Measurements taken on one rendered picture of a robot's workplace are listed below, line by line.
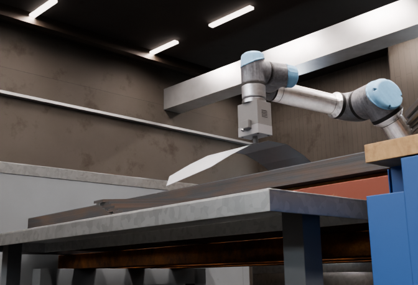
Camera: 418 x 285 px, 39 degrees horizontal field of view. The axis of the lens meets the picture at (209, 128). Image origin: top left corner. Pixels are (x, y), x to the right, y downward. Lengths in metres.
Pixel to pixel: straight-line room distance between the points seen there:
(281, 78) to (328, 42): 10.05
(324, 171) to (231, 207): 0.34
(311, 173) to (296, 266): 0.31
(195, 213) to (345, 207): 0.22
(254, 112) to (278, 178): 0.60
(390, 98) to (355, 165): 1.00
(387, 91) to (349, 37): 9.59
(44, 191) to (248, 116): 0.87
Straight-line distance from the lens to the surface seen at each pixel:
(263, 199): 0.78
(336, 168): 1.11
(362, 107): 2.09
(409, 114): 0.82
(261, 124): 1.76
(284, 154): 1.82
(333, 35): 11.88
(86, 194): 2.35
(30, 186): 2.25
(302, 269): 0.88
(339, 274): 2.08
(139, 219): 1.00
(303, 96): 2.05
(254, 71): 1.82
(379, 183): 1.05
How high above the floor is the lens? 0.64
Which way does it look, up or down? 14 degrees up
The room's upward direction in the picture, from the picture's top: 1 degrees counter-clockwise
